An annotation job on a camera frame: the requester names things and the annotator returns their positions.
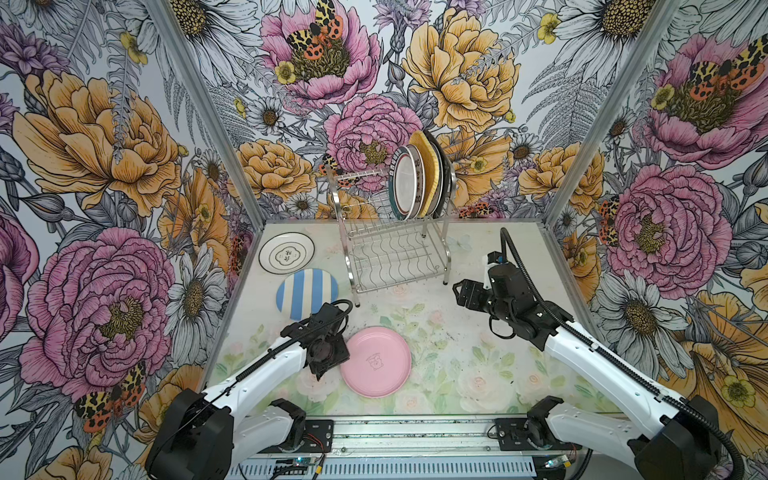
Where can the blue white striped plate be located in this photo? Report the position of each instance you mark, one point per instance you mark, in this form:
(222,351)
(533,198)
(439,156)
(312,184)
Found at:
(304,292)

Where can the orange sunburst white plate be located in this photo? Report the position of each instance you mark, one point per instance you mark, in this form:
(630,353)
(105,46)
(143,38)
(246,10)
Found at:
(443,175)

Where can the white plate with black rings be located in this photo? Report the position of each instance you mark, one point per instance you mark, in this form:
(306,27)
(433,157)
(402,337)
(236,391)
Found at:
(286,253)

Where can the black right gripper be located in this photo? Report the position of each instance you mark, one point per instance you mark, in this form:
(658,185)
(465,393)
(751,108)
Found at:
(471,290)

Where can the green red rimmed white plate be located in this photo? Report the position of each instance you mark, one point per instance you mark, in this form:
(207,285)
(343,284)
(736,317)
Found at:
(402,183)

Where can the steel wire dish rack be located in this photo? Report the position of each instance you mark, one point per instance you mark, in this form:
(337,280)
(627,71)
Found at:
(381,251)

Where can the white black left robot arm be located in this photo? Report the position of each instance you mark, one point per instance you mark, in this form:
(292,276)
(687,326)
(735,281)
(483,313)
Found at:
(204,433)

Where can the yellow woven square tray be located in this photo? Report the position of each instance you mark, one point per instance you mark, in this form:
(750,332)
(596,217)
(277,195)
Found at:
(432,165)

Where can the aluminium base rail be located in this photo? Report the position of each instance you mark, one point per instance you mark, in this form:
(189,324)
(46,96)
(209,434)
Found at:
(418,447)

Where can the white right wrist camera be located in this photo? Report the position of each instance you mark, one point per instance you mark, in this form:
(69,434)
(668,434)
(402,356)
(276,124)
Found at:
(493,259)

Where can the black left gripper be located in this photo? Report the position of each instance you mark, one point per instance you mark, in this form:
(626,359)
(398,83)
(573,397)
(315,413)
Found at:
(340,356)

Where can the pink round plate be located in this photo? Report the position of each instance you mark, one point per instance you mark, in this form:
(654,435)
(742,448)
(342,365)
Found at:
(380,362)

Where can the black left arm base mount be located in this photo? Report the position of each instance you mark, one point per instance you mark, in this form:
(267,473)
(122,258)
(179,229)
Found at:
(304,435)

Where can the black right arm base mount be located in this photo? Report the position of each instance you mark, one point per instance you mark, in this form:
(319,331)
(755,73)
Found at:
(530,432)

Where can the white plate with colored dots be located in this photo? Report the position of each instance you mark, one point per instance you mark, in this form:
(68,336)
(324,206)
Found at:
(420,181)

